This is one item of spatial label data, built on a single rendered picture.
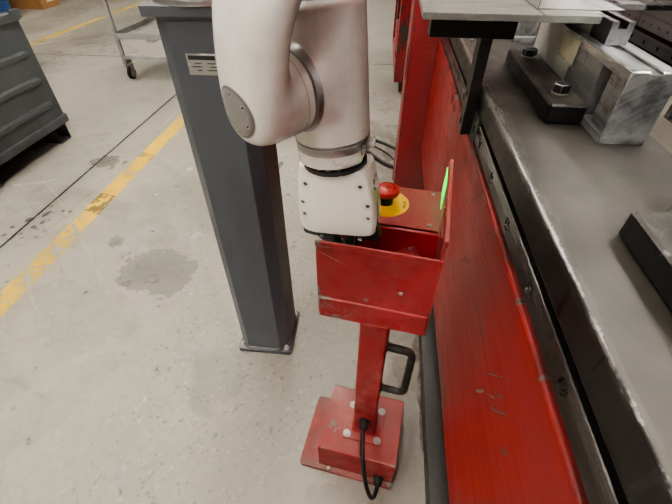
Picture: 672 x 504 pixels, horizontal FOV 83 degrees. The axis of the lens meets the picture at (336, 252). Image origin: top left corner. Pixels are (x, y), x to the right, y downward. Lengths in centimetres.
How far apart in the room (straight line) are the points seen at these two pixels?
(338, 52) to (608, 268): 31
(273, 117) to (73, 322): 145
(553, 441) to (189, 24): 78
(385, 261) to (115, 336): 124
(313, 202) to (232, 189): 45
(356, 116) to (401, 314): 27
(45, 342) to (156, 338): 38
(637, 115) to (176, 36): 72
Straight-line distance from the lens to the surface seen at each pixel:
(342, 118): 40
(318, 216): 49
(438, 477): 115
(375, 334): 71
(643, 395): 34
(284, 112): 35
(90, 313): 170
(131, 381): 144
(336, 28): 38
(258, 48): 32
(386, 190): 58
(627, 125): 66
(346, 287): 52
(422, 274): 48
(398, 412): 112
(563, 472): 43
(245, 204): 92
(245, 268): 107
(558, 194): 51
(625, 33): 76
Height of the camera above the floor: 112
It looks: 42 degrees down
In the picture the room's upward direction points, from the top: straight up
